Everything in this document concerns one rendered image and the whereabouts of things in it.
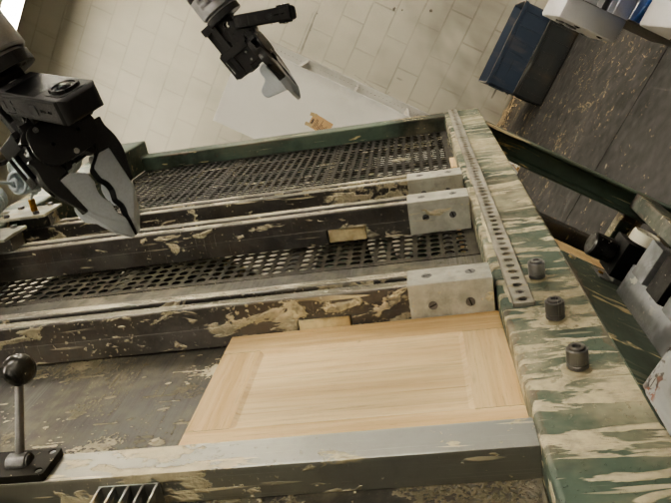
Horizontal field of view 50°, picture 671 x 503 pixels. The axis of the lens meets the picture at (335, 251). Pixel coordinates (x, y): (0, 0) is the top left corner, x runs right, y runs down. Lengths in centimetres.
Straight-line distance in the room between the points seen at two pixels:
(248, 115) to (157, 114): 180
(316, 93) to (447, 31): 172
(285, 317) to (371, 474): 39
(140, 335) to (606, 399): 70
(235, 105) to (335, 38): 155
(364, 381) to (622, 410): 32
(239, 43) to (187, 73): 517
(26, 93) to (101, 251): 94
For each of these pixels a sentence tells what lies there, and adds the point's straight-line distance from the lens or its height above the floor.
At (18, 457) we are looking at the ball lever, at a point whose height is 139.
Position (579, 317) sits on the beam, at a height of 83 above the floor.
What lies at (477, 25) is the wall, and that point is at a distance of 630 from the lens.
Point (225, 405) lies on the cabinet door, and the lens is 95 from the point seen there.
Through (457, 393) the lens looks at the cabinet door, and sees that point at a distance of 89.
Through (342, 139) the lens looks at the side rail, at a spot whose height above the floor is 119.
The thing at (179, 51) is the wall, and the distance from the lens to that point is 655.
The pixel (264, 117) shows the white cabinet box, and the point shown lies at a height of 173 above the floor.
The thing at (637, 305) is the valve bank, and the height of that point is 74.
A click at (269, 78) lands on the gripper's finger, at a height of 137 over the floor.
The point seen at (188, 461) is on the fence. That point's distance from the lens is 83.
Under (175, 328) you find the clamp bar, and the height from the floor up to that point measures 132.
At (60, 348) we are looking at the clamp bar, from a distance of 124.
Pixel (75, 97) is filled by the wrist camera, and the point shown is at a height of 143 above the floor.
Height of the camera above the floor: 121
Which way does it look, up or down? 3 degrees down
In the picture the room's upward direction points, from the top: 66 degrees counter-clockwise
